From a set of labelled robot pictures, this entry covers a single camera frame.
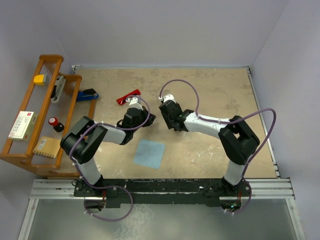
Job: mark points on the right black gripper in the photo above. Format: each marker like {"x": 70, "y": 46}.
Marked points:
{"x": 178, "y": 106}

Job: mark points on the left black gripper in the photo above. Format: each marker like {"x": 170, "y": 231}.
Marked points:
{"x": 144, "y": 113}

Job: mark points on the black sunglasses case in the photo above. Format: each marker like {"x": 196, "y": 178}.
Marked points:
{"x": 166, "y": 114}

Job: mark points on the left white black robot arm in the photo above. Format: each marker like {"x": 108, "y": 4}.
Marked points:
{"x": 85, "y": 137}

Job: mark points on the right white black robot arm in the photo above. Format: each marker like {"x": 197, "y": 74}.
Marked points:
{"x": 238, "y": 140}

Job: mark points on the red sunglasses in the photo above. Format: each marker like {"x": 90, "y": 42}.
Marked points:
{"x": 122, "y": 100}

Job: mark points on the blue cleaning cloth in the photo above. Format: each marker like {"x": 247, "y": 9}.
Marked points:
{"x": 149, "y": 154}

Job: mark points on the blue black stapler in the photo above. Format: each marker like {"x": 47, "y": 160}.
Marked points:
{"x": 87, "y": 95}

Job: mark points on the red black stamp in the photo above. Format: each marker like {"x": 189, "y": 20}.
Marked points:
{"x": 57, "y": 126}

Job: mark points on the white black stapler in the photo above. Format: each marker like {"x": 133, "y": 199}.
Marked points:
{"x": 57, "y": 89}

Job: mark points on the wooden tiered rack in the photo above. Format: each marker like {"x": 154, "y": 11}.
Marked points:
{"x": 38, "y": 99}

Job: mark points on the yellow grey block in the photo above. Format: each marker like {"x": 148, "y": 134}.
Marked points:
{"x": 40, "y": 79}

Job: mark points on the white red paper box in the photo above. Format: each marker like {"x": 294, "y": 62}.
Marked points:
{"x": 23, "y": 126}

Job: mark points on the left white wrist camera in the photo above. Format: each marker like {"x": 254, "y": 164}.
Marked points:
{"x": 134, "y": 102}

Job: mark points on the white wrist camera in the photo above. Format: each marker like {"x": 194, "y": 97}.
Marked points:
{"x": 165, "y": 98}
{"x": 134, "y": 102}

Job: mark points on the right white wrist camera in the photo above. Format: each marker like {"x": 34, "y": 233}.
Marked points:
{"x": 165, "y": 98}

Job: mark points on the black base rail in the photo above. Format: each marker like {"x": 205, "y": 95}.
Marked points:
{"x": 211, "y": 192}

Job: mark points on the aluminium table frame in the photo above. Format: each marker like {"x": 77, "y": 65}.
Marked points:
{"x": 54, "y": 213}

